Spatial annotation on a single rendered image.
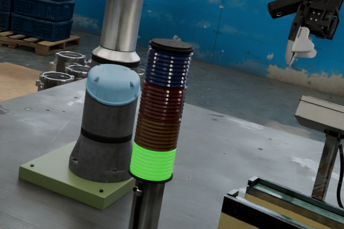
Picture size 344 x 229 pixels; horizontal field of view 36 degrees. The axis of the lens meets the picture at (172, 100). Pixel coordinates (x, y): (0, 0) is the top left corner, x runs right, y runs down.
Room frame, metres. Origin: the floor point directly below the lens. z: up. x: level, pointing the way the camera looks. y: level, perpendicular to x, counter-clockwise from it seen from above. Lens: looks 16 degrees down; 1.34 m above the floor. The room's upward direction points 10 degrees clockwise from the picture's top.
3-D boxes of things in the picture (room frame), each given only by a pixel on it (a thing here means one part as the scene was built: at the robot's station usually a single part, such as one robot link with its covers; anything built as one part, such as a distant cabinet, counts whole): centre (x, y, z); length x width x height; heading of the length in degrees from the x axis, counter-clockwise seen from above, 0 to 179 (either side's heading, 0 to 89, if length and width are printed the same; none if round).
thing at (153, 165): (0.69, 0.01, 1.05); 0.06 x 0.06 x 0.04
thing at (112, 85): (1.13, 0.13, 1.00); 0.13 x 0.12 x 0.14; 8
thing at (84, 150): (1.13, 0.13, 0.88); 0.15 x 0.15 x 0.10
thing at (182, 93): (0.69, 0.01, 1.14); 0.06 x 0.06 x 0.04
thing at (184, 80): (0.69, 0.01, 1.19); 0.06 x 0.06 x 0.04
